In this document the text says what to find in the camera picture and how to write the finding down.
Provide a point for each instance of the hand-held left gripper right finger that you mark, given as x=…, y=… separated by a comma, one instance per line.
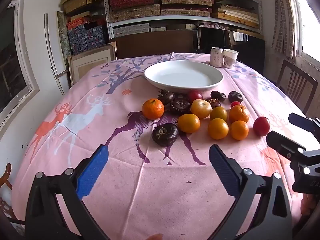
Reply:
x=224, y=172

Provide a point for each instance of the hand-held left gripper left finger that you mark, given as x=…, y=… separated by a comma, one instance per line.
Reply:
x=93, y=172

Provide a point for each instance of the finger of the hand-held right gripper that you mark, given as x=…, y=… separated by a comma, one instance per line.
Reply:
x=300, y=121
x=282, y=141

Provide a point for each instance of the orange yellow tomato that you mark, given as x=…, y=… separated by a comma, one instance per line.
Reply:
x=188, y=123
x=218, y=113
x=218, y=128

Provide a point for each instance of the small red plum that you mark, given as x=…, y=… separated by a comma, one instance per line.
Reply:
x=235, y=103

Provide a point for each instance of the pale yellow tomato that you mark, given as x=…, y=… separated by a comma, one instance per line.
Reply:
x=201, y=108

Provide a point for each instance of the large dark water chestnut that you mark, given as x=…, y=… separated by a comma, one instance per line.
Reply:
x=165, y=134

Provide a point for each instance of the large mandarin orange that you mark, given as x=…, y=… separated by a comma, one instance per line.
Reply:
x=153, y=108

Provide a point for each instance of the white plate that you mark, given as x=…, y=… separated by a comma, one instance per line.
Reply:
x=183, y=76

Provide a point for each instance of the person's right hand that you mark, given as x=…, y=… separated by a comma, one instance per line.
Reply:
x=307, y=205

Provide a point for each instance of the person's left hand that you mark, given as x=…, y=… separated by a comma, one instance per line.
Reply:
x=155, y=237

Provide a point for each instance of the pink printed tablecloth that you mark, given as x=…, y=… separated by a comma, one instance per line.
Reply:
x=125, y=192

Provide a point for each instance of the dark wooden chair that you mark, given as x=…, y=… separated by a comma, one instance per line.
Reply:
x=297, y=80

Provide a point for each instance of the red-brown carved chair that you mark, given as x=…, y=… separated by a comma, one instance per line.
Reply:
x=6, y=180

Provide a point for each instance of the white paper cup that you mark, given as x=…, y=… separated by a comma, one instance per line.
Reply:
x=230, y=58

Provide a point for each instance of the bright window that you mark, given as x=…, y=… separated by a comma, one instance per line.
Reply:
x=310, y=17

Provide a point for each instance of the patterned beige curtain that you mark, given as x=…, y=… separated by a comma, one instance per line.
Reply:
x=283, y=17

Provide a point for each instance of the pale drink can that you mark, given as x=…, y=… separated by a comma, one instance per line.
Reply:
x=217, y=56

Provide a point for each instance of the beige framed board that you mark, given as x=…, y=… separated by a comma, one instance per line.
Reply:
x=87, y=65

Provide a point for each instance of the white framed window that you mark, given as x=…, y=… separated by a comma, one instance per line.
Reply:
x=27, y=62

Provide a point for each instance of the white leaning strip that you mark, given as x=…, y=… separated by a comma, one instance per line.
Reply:
x=51, y=50

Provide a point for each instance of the stack of blue patterned boxes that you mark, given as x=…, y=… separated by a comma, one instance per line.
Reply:
x=85, y=36

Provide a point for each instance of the dark brown board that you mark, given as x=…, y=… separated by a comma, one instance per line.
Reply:
x=155, y=43

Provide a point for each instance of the grey marble slab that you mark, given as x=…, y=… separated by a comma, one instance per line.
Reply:
x=62, y=32

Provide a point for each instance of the stack of woven flat boxes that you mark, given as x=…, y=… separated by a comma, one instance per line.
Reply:
x=135, y=13

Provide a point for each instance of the white metal shelf rack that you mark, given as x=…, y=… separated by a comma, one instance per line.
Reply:
x=106, y=5

